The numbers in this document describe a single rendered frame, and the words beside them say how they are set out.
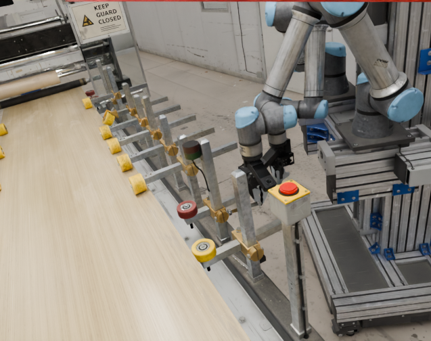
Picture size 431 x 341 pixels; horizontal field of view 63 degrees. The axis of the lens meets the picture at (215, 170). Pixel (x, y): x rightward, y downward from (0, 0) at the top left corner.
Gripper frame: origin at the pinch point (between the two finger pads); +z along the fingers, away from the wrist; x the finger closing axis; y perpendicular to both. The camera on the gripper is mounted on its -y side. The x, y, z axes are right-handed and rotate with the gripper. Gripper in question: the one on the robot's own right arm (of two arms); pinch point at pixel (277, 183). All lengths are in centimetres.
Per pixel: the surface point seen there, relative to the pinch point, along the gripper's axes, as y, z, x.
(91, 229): -78, -8, 12
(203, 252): -47, -8, -28
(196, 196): -31.8, 2.7, 19.3
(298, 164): 97, 83, 119
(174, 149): -31, -13, 41
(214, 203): -32.5, -7.8, -5.7
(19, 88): -101, -22, 250
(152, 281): -66, -8, -29
